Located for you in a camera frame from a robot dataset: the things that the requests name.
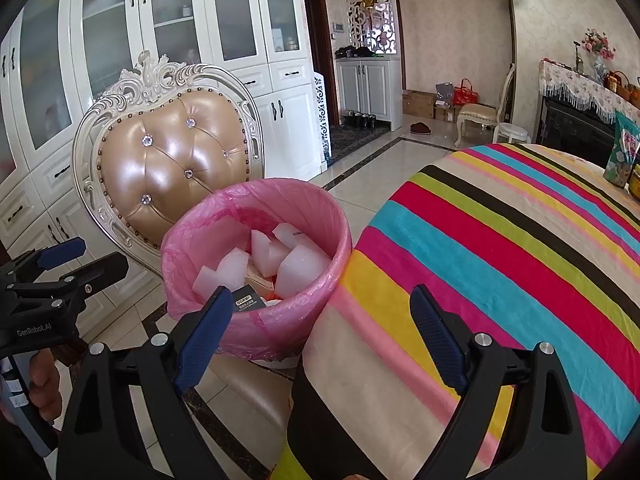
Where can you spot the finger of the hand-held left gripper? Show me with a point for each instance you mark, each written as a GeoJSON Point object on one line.
{"type": "Point", "coordinates": [62, 252]}
{"type": "Point", "coordinates": [105, 270]}

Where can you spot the dark patterned doormat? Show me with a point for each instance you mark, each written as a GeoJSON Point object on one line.
{"type": "Point", "coordinates": [355, 141]}

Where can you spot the dark wooden door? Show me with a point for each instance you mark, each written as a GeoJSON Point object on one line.
{"type": "Point", "coordinates": [320, 50]}

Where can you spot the blue white vase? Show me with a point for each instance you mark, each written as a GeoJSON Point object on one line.
{"type": "Point", "coordinates": [601, 67]}

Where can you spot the tall white glass-door cabinet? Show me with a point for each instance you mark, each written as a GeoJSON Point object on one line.
{"type": "Point", "coordinates": [225, 35]}

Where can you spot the wicker basket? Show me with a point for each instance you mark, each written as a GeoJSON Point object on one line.
{"type": "Point", "coordinates": [617, 84]}

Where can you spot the low white cabinet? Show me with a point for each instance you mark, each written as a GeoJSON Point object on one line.
{"type": "Point", "coordinates": [370, 85]}

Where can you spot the white round stool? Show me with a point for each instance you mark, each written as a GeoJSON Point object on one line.
{"type": "Point", "coordinates": [512, 132]}

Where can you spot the cream dining chair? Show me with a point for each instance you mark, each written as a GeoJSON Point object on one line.
{"type": "Point", "coordinates": [477, 110]}

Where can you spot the pink flower bouquet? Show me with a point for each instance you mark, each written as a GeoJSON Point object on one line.
{"type": "Point", "coordinates": [597, 44]}

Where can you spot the trash bin with pink liner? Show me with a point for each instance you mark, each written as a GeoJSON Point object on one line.
{"type": "Point", "coordinates": [280, 330]}

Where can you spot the striped colourful tablecloth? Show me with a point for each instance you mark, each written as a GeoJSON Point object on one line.
{"type": "Point", "coordinates": [500, 240]}

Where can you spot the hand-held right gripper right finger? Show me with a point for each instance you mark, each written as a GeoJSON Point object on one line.
{"type": "Point", "coordinates": [435, 340]}

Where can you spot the beige tufted ornate chair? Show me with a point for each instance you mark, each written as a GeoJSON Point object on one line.
{"type": "Point", "coordinates": [165, 160]}

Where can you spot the floral lace piano cover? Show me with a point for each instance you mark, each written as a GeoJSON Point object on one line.
{"type": "Point", "coordinates": [570, 82]}

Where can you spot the row of dark shoes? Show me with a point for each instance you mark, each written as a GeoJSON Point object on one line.
{"type": "Point", "coordinates": [362, 120]}

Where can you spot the dark items on cabinet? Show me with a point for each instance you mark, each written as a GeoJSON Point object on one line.
{"type": "Point", "coordinates": [355, 52]}

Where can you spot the white carved floor panel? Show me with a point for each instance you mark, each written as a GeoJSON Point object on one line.
{"type": "Point", "coordinates": [322, 120]}

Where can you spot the black cardboard box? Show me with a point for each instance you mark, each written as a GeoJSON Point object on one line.
{"type": "Point", "coordinates": [247, 301]}

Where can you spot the orange basket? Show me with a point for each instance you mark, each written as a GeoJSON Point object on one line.
{"type": "Point", "coordinates": [632, 90]}

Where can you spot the green snack bag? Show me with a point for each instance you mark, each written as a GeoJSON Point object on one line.
{"type": "Point", "coordinates": [622, 150]}

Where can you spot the white lattice entry screen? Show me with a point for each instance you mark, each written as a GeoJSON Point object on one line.
{"type": "Point", "coordinates": [380, 25]}

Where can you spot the thin black stand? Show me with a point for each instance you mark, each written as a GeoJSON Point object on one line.
{"type": "Point", "coordinates": [578, 57]}

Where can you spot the brown slippers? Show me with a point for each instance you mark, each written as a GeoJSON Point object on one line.
{"type": "Point", "coordinates": [421, 129]}

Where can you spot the person's left hand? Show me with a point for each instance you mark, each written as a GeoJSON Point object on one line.
{"type": "Point", "coordinates": [45, 385]}

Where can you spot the yellow lid glass jar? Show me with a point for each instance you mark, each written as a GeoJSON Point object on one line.
{"type": "Point", "coordinates": [635, 180]}

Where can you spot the red gift bag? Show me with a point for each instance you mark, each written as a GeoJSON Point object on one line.
{"type": "Point", "coordinates": [466, 94]}

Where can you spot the grey bag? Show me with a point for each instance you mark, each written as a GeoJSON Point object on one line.
{"type": "Point", "coordinates": [445, 94]}

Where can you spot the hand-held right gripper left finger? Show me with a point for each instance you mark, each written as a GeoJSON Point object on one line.
{"type": "Point", "coordinates": [205, 340]}

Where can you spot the brown cardboard box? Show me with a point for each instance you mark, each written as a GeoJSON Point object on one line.
{"type": "Point", "coordinates": [417, 104]}

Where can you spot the white foam block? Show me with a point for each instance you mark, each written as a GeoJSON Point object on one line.
{"type": "Point", "coordinates": [300, 270]}
{"type": "Point", "coordinates": [220, 272]}
{"type": "Point", "coordinates": [290, 235]}
{"type": "Point", "coordinates": [262, 255]}

